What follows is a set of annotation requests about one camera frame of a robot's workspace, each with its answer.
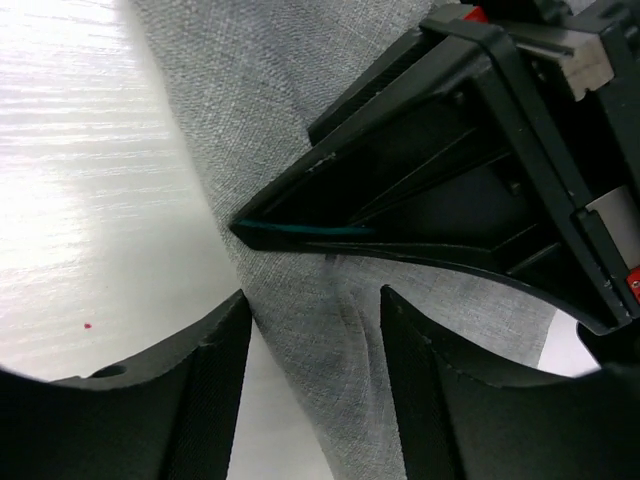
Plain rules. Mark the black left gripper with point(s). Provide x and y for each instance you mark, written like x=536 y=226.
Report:
x=556 y=108

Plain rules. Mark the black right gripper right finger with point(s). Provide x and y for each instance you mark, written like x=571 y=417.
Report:
x=464 y=412

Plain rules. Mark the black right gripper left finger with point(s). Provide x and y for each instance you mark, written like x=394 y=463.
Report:
x=168 y=412

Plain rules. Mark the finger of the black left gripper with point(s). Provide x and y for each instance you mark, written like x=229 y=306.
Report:
x=456 y=163

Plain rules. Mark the grey cloth napkin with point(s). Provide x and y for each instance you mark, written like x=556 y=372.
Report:
x=253 y=85

